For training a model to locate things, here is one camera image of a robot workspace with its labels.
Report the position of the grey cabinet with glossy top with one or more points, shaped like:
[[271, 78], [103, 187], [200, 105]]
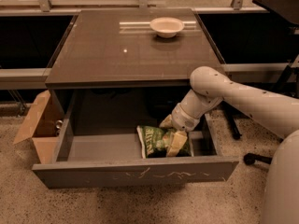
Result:
[[117, 50]]

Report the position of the black office chair base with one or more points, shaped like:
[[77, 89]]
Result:
[[251, 158]]

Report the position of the black stand leg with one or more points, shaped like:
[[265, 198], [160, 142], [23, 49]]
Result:
[[229, 114]]

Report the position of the black desk top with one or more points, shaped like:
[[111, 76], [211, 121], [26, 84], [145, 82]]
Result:
[[286, 9]]

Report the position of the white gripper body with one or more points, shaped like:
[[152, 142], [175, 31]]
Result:
[[181, 119]]

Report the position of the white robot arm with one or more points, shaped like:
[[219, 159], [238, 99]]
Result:
[[277, 113]]

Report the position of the green jalapeno chip bag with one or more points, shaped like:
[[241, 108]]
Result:
[[155, 141]]

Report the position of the open grey drawer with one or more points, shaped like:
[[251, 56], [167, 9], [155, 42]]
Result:
[[98, 145]]

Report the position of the brown cardboard box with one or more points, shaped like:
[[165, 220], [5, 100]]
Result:
[[39, 126]]

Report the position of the white paper bowl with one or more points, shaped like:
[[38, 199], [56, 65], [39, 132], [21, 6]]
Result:
[[166, 27]]

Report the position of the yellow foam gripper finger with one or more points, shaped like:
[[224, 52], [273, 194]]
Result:
[[167, 122], [177, 141]]

